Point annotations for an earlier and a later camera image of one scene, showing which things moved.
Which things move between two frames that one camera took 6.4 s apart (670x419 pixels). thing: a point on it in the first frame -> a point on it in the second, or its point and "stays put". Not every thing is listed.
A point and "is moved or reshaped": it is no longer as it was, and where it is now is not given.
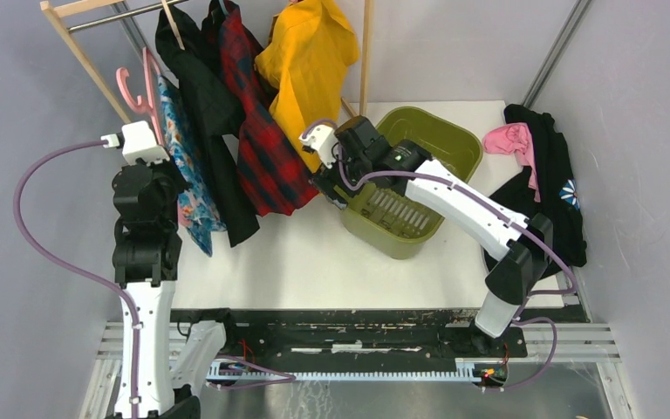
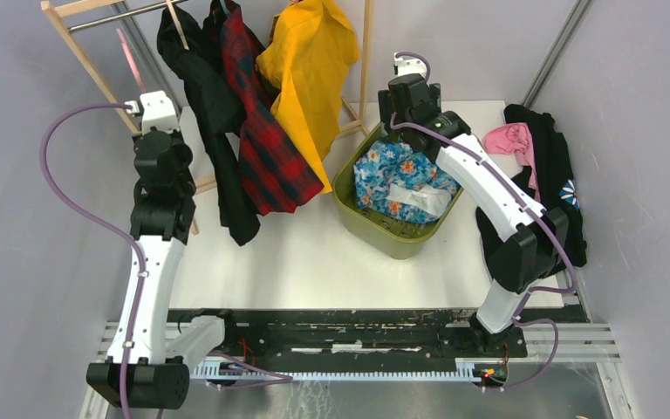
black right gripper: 326,180 -> 386,106
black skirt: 195,45 stays put
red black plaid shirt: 274,173 stays put
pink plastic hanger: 147,59 -> 131,59
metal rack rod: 119,17 stays put
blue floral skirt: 198,206 is moved or reshaped
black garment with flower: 558,192 stays put
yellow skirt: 311,44 stays put
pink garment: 516,138 stays put
